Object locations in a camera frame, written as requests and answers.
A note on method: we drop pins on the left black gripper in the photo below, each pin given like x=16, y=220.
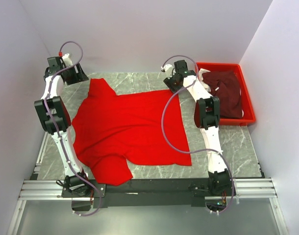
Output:
x=74, y=74

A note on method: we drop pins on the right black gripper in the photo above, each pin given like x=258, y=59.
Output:
x=172, y=83

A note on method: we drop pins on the red t shirt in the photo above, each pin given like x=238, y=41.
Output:
x=113, y=130

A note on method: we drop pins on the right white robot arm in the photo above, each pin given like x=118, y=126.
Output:
x=206, y=118

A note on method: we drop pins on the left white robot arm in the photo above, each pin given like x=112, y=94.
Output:
x=55, y=120

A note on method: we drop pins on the white pink t shirt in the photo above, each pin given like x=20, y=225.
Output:
x=201, y=72

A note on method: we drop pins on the dark maroon t shirt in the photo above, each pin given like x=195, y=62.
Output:
x=225, y=85

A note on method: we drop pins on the red plastic bin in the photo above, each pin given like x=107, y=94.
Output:
x=249, y=116

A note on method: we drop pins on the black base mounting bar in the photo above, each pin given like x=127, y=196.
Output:
x=147, y=192

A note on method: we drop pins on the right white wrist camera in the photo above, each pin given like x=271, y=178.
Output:
x=167, y=70

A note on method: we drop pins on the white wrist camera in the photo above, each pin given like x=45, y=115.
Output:
x=167, y=70
x=66, y=58

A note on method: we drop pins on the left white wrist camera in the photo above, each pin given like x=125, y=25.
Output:
x=66, y=58

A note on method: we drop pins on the aluminium frame rail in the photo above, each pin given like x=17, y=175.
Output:
x=49, y=190

